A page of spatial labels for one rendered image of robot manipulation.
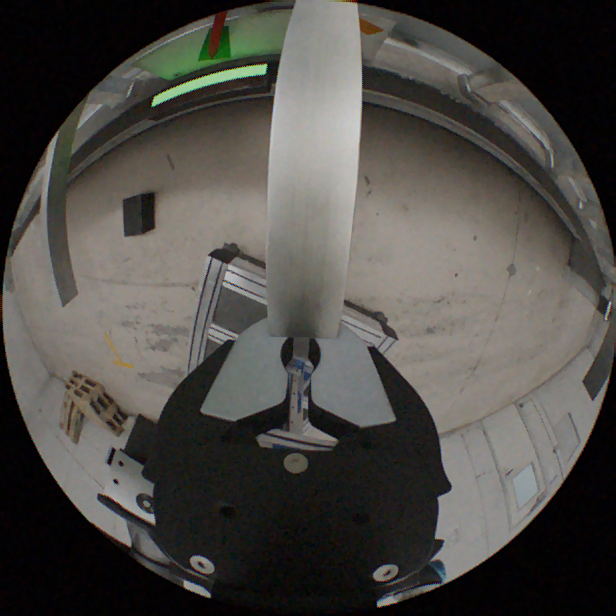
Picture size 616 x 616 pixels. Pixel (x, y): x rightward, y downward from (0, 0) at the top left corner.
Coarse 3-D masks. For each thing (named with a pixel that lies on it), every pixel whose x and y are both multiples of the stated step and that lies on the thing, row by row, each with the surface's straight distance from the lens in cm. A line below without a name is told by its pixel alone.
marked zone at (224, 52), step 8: (208, 32) 27; (224, 32) 27; (208, 40) 28; (224, 40) 28; (208, 48) 30; (224, 48) 30; (200, 56) 31; (208, 56) 31; (216, 56) 31; (224, 56) 31
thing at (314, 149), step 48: (336, 0) 15; (288, 48) 10; (336, 48) 10; (288, 96) 8; (336, 96) 8; (288, 144) 8; (336, 144) 8; (288, 192) 8; (336, 192) 8; (288, 240) 8; (336, 240) 8; (288, 288) 8; (336, 288) 8; (288, 336) 10; (336, 336) 10
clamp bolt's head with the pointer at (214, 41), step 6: (222, 12) 24; (216, 18) 25; (222, 18) 25; (216, 24) 25; (222, 24) 25; (216, 30) 26; (216, 36) 27; (210, 42) 28; (216, 42) 28; (210, 48) 29; (216, 48) 29; (210, 54) 30
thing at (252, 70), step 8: (224, 72) 31; (232, 72) 31; (240, 72) 30; (248, 72) 30; (256, 72) 29; (264, 72) 29; (200, 80) 32; (208, 80) 31; (216, 80) 31; (224, 80) 30; (176, 88) 34; (184, 88) 33; (192, 88) 32; (160, 96) 36; (168, 96) 34; (152, 104) 36
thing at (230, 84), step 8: (232, 80) 30; (240, 80) 29; (248, 80) 29; (256, 80) 28; (200, 88) 31; (208, 88) 31; (216, 88) 30; (224, 88) 29; (232, 88) 29; (176, 96) 33; (184, 96) 32; (192, 96) 31; (200, 96) 30; (160, 104) 34; (168, 104) 33; (176, 104) 32; (152, 112) 35
